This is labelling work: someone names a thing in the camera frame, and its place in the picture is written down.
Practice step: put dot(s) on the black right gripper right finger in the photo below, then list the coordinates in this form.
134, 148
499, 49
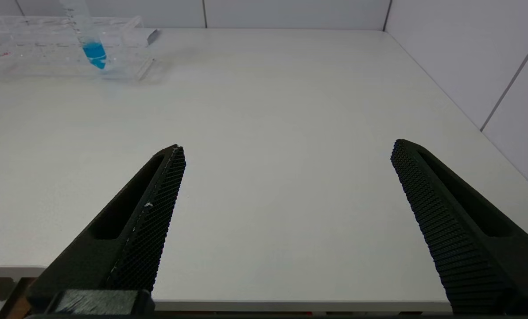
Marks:
467, 248

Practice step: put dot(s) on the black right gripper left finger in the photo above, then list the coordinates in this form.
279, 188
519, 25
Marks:
126, 239

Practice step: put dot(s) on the test tube with blue pigment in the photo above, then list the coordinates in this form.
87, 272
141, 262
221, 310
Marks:
95, 53

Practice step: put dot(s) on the clear acrylic test tube rack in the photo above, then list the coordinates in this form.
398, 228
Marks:
33, 53

